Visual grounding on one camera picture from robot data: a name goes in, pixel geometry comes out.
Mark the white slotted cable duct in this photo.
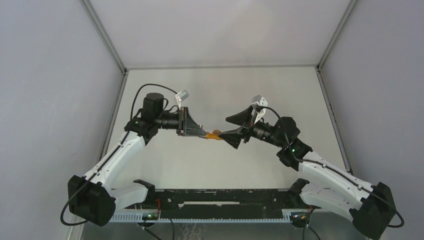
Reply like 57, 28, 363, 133
109, 211, 292, 223

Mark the left green circuit board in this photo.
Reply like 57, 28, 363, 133
141, 213, 159, 222

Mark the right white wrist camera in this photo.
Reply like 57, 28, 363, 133
251, 94, 268, 124

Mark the orange faucet body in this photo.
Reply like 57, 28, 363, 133
205, 129, 222, 140

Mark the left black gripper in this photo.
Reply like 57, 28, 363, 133
155, 107, 206, 137

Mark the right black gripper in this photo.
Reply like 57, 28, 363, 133
217, 105, 285, 150

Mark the left black camera cable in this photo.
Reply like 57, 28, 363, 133
130, 83, 179, 123

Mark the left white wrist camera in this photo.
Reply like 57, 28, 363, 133
175, 90, 189, 109

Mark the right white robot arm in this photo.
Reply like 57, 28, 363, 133
218, 106, 397, 240

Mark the black camera cable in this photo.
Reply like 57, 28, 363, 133
259, 105, 299, 160
130, 83, 179, 123

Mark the green circuit board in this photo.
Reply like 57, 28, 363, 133
290, 213, 309, 223
141, 213, 159, 222

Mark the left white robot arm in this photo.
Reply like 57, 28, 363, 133
64, 90, 207, 227

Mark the right black camera cable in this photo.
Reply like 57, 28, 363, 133
259, 105, 299, 160

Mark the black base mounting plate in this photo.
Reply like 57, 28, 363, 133
129, 188, 309, 217

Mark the silver metal faucet fitting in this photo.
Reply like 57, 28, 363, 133
198, 124, 208, 139

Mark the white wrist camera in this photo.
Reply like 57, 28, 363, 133
251, 94, 268, 124
175, 90, 189, 109

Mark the right green circuit board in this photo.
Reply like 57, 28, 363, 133
290, 213, 309, 223

